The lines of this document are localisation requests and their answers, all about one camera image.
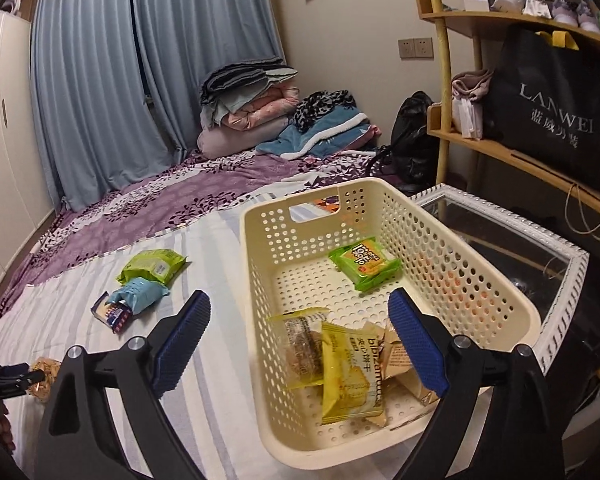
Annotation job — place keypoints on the leopard print cloth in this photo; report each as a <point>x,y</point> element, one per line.
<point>320,107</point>

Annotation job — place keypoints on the cream perforated plastic basket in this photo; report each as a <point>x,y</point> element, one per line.
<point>290,240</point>

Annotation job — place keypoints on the yellow-edged sesame bar packet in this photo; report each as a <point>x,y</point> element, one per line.
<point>300,350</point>

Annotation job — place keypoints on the white framed glass table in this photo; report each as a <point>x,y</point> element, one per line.
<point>480,240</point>

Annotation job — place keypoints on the tan orange snack bag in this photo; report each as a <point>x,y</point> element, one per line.
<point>392,355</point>

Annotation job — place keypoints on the blue curtain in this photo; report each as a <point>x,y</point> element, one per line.
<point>105,85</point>

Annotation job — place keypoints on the white wardrobe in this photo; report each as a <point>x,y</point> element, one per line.
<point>5,160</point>

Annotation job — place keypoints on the small white box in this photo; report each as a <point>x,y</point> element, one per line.
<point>476,4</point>

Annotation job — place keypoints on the navy blue cracker pack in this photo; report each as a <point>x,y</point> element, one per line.
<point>112,318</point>

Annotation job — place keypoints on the light blue snack bag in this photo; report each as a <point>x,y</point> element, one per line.
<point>140,295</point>

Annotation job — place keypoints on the yellow biscuit packet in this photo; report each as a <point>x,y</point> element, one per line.
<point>347,385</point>

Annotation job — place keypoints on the grey folded blanket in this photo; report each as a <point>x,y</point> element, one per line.
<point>240,80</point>

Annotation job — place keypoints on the white sneaker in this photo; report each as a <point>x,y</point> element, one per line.
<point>509,1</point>

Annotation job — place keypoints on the mauve quilt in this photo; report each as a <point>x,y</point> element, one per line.
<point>240,140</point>

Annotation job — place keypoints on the small green snack packet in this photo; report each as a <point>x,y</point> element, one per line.
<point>365,267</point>

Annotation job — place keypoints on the lavender sneaker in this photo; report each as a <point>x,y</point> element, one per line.
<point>567,10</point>
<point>592,20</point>

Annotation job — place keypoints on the wall socket plate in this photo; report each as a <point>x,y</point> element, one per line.
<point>407,48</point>
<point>424,47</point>

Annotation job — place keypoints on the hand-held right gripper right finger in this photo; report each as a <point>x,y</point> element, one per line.
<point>417,345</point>

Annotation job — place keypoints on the pink folded cloth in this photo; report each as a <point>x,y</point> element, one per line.
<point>472,82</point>

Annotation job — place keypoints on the pink floral quilt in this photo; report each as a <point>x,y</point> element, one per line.
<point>265,107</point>

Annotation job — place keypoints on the black tote bag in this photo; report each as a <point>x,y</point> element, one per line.
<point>545,70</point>

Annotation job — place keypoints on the large green snack bag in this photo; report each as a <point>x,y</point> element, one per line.
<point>152,265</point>

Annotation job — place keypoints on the white paper bag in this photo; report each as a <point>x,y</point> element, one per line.
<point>467,117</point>

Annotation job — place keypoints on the black backpack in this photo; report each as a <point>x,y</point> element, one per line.
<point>412,135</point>

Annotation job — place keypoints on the wooden corner shelf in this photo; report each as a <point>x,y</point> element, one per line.
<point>445,40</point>

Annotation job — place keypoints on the clear bag of small cookies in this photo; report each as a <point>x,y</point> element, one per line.
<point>40,388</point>

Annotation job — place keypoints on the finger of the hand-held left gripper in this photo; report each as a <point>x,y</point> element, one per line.
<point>10,387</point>
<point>2,372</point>

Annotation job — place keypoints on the purple floral bed sheet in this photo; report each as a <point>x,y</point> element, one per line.
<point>130,210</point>

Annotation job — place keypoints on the blue fleece blanket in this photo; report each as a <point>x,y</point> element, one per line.
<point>325,137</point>

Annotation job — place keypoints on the striped bed sheet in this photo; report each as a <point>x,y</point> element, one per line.
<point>220,270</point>

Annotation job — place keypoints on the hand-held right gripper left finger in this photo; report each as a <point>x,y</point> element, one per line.
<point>180,345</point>

